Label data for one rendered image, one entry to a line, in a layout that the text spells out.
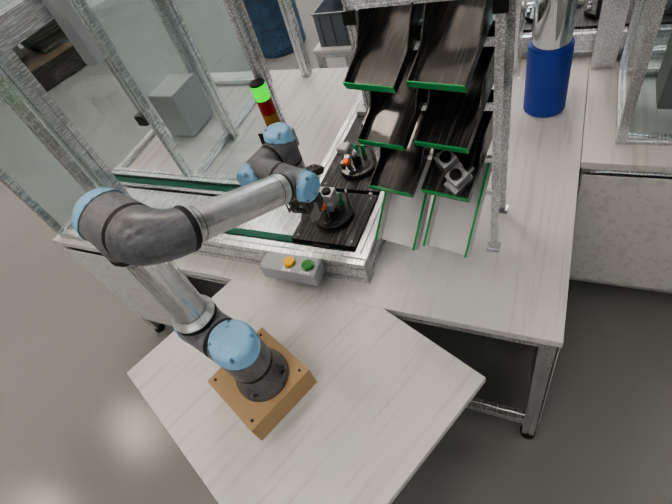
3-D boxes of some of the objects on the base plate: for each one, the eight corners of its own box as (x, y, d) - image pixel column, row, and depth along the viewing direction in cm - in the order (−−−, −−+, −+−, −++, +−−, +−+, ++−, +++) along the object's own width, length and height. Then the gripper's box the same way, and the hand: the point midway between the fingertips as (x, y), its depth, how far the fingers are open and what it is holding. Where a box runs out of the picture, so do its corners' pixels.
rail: (370, 284, 148) (363, 264, 140) (166, 248, 184) (152, 231, 176) (375, 270, 151) (369, 250, 143) (174, 238, 187) (160, 221, 179)
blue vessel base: (563, 118, 176) (573, 52, 156) (520, 117, 182) (525, 54, 162) (566, 95, 184) (576, 29, 164) (525, 95, 190) (530, 32, 170)
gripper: (273, 184, 127) (296, 233, 142) (301, 186, 123) (321, 237, 139) (285, 164, 131) (306, 214, 147) (313, 165, 128) (331, 216, 143)
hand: (316, 216), depth 143 cm, fingers closed
